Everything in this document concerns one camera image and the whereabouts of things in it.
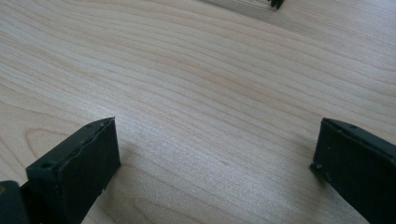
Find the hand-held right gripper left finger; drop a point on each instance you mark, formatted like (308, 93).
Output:
(74, 174)

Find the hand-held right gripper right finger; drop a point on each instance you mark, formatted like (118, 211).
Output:
(358, 174)

